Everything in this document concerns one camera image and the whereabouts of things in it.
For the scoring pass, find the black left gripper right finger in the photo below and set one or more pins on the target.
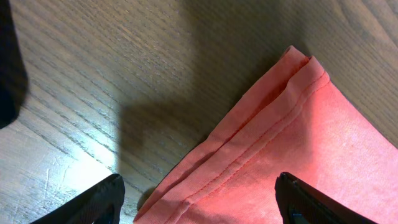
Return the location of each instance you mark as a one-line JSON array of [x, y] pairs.
[[299, 202]]

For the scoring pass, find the red orange t-shirt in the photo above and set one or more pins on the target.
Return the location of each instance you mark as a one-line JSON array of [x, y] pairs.
[[293, 119]]

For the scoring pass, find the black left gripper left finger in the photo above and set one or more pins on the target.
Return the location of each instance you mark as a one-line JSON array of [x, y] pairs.
[[100, 204]]

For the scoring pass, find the black polo shirt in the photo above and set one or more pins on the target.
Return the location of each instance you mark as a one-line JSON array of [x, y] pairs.
[[14, 79]]

